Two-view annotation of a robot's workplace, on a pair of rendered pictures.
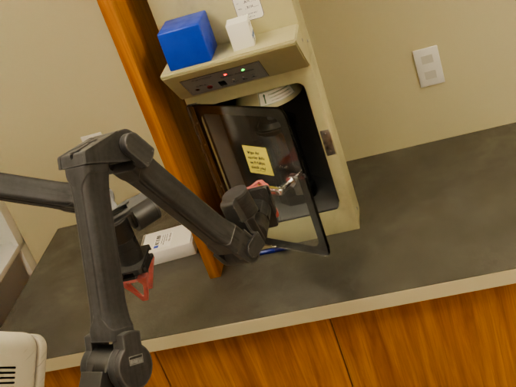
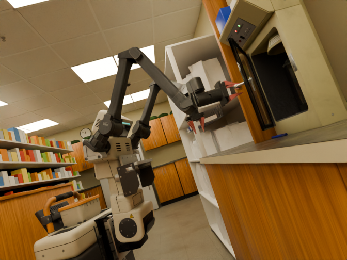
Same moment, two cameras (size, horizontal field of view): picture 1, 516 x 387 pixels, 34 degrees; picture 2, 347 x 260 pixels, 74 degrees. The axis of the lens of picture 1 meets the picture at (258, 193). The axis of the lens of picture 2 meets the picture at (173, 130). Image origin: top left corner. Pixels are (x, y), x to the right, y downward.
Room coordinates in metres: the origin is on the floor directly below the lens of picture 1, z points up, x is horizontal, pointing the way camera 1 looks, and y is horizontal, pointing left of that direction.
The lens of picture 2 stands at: (1.08, -0.83, 0.99)
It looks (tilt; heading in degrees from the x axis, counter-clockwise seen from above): 7 degrees up; 70
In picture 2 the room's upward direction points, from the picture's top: 18 degrees counter-clockwise
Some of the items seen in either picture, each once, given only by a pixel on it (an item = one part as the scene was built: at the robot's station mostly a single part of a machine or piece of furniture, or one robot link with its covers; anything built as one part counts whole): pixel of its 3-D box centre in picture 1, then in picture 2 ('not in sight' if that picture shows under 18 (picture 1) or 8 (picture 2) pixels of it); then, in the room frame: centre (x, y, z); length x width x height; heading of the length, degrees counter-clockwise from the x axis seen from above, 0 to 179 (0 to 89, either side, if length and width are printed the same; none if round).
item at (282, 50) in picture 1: (236, 69); (242, 27); (1.83, -0.05, 1.46); 0.32 x 0.12 x 0.10; 75
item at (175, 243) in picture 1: (169, 244); not in sight; (2.08, 0.28, 0.96); 0.16 x 0.12 x 0.04; 81
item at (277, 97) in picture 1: (265, 87); (285, 39); (1.98, -0.11, 1.34); 0.18 x 0.18 x 0.05
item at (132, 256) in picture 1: (128, 252); (193, 112); (1.64, 0.31, 1.21); 0.10 x 0.07 x 0.07; 165
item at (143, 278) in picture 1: (139, 280); (195, 125); (1.64, 0.32, 1.13); 0.07 x 0.07 x 0.09; 75
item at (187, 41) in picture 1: (187, 40); (229, 20); (1.86, 0.03, 1.55); 0.10 x 0.10 x 0.09; 75
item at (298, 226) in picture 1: (259, 180); (252, 86); (1.80, -0.01, 1.19); 0.30 x 0.01 x 0.40; 41
